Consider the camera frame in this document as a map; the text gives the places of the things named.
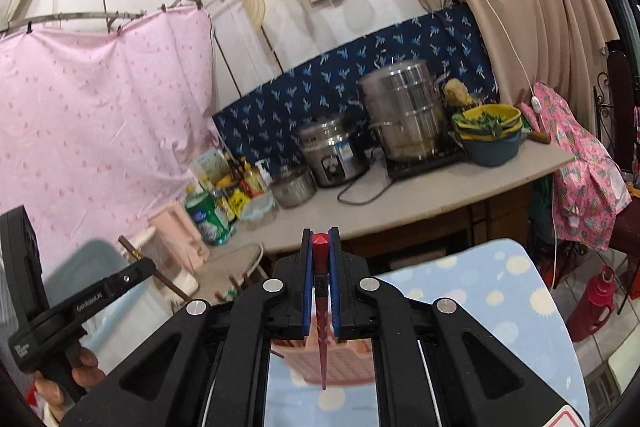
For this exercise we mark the steel rice cooker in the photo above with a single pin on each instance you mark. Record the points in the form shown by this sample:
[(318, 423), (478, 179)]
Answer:
[(332, 152)]

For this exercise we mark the yellow colander with greens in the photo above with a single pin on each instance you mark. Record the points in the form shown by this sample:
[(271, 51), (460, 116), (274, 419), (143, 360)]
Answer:
[(487, 119)]

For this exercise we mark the grey kitchen counter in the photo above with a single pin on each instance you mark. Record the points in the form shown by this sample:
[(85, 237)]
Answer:
[(425, 197)]

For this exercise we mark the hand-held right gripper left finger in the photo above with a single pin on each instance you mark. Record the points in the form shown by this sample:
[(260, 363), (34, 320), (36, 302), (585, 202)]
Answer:
[(307, 287)]

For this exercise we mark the blue dotted blanket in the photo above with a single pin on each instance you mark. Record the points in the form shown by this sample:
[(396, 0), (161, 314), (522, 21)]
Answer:
[(475, 287)]

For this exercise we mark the yellow oil bottle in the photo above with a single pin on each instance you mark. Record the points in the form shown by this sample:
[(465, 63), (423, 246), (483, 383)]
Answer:
[(251, 179)]

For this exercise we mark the white appliance base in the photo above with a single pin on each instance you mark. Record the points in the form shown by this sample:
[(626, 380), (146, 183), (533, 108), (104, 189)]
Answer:
[(155, 257)]

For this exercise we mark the pink perforated utensil holder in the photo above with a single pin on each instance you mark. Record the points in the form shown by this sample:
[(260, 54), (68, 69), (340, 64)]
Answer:
[(350, 357)]

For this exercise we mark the pink floral garment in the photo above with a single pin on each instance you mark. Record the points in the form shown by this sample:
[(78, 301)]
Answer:
[(580, 167)]

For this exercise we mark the yellow packet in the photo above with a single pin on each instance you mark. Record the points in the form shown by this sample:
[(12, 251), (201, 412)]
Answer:
[(236, 201)]

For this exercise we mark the dark sauce bottle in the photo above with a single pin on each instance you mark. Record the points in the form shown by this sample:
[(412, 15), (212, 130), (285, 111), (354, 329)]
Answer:
[(234, 167)]

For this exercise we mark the navy floral cloth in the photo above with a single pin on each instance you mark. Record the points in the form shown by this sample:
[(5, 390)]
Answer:
[(300, 87)]

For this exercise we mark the dark red chopstick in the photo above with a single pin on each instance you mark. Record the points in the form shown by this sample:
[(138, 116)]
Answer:
[(219, 296), (233, 282)]

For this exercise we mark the white pump bottle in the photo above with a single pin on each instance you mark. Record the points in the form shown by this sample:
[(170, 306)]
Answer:
[(264, 174)]

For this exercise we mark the wood grain side counter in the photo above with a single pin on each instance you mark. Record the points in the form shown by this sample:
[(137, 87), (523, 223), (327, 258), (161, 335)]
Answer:
[(225, 262)]

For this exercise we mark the brown loofah scrubber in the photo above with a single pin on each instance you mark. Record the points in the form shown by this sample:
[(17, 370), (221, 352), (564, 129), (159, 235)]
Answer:
[(457, 92)]

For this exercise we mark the pink patterned curtain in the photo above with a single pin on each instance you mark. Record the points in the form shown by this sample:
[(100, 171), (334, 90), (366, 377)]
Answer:
[(100, 117)]

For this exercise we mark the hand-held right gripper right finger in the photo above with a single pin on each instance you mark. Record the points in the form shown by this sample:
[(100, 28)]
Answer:
[(336, 287)]

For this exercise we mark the green tin can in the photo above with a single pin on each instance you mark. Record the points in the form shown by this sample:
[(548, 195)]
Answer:
[(210, 219)]

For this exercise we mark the red thermos jug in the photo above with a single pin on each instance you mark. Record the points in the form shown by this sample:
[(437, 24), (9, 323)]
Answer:
[(592, 302)]

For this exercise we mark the bright red chopstick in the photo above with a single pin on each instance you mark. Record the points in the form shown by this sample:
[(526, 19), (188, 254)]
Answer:
[(322, 357)]

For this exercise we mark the glass food container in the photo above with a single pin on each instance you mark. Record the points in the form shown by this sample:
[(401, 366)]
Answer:
[(257, 212)]

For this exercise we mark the dark wooden chair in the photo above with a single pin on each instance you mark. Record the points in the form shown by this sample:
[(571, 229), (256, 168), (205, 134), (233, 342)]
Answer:
[(620, 107)]

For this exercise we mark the small steel pot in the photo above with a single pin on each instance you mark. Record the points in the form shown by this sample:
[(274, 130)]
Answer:
[(294, 189)]

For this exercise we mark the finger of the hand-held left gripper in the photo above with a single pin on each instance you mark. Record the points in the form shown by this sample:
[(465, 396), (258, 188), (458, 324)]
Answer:
[(120, 282)]

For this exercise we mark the large steel steamer pot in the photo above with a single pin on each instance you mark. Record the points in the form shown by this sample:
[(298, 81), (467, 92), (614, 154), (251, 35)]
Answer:
[(405, 112)]

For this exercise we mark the black induction cooker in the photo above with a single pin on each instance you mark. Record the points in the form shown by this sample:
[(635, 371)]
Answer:
[(425, 164)]

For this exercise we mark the blue plastic basin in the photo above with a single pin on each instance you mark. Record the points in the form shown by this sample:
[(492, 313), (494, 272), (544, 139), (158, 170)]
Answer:
[(492, 152)]

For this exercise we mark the dark brown chopstick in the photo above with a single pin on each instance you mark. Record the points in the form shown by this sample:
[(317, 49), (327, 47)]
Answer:
[(127, 247)]

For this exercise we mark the pink plastic appliance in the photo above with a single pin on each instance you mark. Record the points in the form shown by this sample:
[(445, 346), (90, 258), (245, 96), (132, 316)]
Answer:
[(182, 232)]

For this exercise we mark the person's left hand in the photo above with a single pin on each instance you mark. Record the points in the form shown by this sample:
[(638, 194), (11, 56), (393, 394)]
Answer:
[(90, 369)]

